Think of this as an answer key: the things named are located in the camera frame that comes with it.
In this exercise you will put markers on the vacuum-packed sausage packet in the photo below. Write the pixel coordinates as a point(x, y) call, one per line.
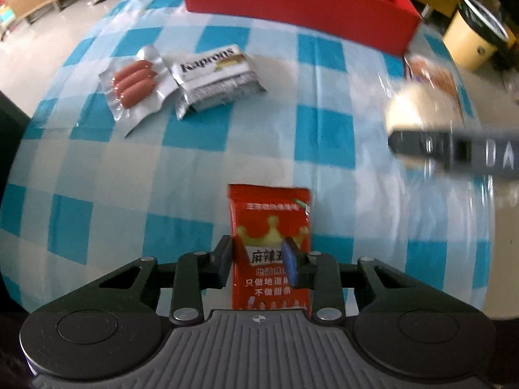
point(133, 85)

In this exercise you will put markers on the dark furniture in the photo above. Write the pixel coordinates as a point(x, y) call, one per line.
point(10, 129)

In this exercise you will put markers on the long red snack packet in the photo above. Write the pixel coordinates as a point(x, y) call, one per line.
point(263, 219)

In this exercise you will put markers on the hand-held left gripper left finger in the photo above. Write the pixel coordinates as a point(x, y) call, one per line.
point(223, 264)

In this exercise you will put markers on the round bread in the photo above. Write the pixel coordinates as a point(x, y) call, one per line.
point(413, 107)

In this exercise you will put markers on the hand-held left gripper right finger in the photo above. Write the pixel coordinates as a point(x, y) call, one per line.
point(290, 264)

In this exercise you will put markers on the silver biscuit packet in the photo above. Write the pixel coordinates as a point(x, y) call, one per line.
point(211, 85)

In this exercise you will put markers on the yellow trash bin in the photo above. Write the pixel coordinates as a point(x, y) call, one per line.
point(470, 44)

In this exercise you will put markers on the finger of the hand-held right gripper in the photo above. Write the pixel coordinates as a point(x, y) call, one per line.
point(421, 144)

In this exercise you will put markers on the blue checked tablecloth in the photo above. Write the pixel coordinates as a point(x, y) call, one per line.
point(263, 129)

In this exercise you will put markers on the red cardboard box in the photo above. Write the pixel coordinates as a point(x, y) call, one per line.
point(284, 4)

